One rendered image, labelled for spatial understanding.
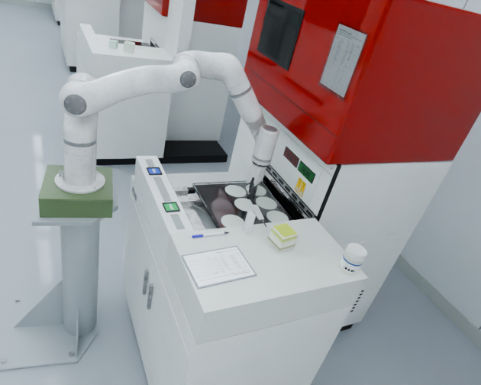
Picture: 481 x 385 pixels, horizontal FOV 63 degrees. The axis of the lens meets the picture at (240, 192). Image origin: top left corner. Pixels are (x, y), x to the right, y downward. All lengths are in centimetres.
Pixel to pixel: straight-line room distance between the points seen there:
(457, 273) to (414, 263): 34
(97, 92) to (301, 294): 96
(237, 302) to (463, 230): 209
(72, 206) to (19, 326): 90
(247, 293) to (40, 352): 129
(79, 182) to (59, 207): 12
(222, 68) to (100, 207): 71
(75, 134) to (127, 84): 27
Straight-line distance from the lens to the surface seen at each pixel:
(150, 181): 164
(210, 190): 175
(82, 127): 156
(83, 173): 163
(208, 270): 125
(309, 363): 175
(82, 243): 181
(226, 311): 118
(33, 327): 234
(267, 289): 126
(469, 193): 296
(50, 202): 162
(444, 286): 317
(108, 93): 147
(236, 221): 160
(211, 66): 149
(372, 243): 204
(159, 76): 145
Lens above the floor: 183
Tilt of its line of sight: 32 degrees down
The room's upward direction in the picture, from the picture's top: 15 degrees clockwise
